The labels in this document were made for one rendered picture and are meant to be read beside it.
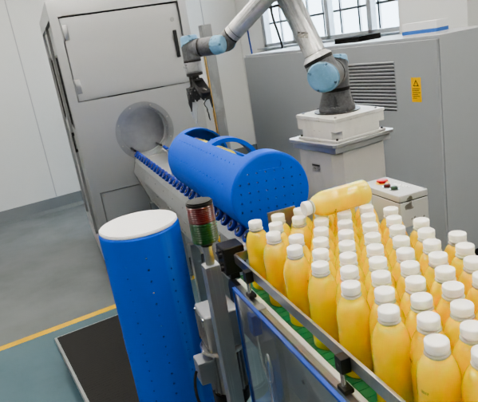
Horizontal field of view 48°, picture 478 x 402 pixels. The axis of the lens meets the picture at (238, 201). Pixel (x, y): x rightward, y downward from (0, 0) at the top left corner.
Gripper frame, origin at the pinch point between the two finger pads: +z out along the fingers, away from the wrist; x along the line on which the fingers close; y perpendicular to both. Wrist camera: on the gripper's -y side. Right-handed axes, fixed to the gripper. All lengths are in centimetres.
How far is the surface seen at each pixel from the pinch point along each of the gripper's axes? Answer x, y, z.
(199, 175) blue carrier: 14.2, -30.9, 16.5
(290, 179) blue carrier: -7, -66, 17
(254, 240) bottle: 18, -92, 24
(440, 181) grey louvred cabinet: -147, 28, 68
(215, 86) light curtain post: -32, 75, -7
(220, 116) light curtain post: -32, 75, 10
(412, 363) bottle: 16, -158, 28
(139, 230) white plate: 44, -51, 26
